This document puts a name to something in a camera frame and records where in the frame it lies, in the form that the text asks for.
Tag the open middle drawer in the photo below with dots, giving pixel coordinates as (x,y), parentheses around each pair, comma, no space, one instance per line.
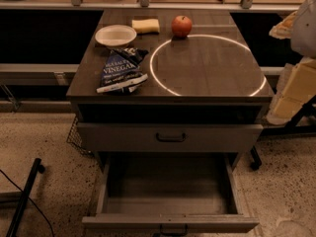
(169,195)

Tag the grey drawer cabinet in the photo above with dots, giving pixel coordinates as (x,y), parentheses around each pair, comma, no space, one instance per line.
(210,77)

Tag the red apple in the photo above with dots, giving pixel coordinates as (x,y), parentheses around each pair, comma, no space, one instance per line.
(181,26)

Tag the black metal stand leg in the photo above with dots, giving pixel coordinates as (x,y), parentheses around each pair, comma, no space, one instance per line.
(23,200)

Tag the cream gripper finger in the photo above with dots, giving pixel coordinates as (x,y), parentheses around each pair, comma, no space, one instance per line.
(295,87)

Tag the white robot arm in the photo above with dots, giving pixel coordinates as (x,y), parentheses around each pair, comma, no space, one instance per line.
(300,28)

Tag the wire mesh basket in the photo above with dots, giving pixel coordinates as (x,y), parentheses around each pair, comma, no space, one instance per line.
(74,140)

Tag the yellow sponge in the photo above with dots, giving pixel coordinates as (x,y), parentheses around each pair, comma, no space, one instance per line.
(146,26)

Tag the white bowl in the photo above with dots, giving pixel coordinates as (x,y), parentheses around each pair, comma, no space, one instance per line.
(115,36)

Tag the blue vinegar chip bag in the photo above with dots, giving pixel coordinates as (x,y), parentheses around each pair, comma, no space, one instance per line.
(121,72)

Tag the closed upper drawer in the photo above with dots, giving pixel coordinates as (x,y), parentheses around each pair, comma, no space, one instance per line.
(177,138)

